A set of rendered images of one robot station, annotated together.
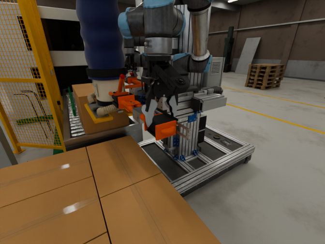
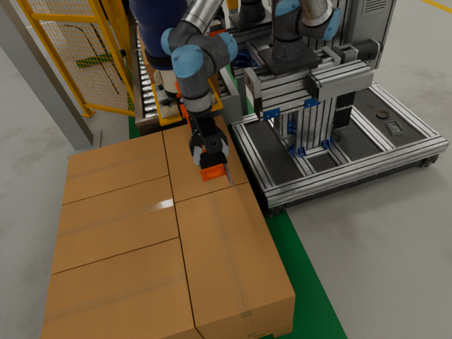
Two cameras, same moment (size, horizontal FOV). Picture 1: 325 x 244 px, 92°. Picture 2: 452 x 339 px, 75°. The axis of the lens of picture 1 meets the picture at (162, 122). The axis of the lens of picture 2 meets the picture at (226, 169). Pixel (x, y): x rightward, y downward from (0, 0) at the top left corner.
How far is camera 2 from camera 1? 0.56 m
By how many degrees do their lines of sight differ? 31
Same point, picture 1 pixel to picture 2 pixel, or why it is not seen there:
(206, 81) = (353, 29)
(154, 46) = (188, 105)
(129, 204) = (203, 214)
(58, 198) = (136, 196)
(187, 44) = not seen: outside the picture
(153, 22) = (182, 87)
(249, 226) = (372, 257)
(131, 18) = (173, 46)
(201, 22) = not seen: outside the picture
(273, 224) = (411, 262)
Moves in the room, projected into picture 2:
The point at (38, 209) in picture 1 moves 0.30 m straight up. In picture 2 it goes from (120, 204) to (93, 166)
